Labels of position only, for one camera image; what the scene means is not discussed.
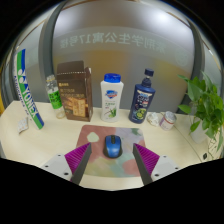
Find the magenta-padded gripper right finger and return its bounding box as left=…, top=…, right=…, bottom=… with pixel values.
left=131, top=142, right=183, bottom=186

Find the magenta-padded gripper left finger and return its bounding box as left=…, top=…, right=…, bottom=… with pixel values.
left=40, top=142, right=93, bottom=186

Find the blue computer mouse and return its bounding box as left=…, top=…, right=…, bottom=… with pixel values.
left=102, top=134, right=124, bottom=159

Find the floral pastel mouse pad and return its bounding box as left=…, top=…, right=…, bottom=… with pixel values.
left=75, top=124, right=147, bottom=178

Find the crumpled white tissue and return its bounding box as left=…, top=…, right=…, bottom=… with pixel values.
left=146, top=111, right=163, bottom=127

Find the small white pink jar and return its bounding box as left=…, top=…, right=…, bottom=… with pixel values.
left=158, top=110, right=178, bottom=132

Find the small white foil packet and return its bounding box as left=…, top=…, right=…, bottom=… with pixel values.
left=16, top=116, right=30, bottom=135

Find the dark blue shampoo bottle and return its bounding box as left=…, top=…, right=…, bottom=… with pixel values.
left=128, top=68, right=157, bottom=125

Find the clear green-labelled drink bottle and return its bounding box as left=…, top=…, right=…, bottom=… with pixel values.
left=45, top=74, right=67, bottom=120

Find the brown cardboard box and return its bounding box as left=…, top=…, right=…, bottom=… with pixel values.
left=55, top=59, right=94, bottom=123

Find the white blue-capped lotion bottle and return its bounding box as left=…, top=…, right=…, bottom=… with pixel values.
left=100, top=72, right=125, bottom=124

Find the green potted plant white pot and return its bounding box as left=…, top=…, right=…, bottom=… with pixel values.
left=177, top=71, right=224, bottom=158

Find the white green shuttlecock tube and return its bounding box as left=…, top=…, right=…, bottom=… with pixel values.
left=13, top=48, right=46, bottom=131

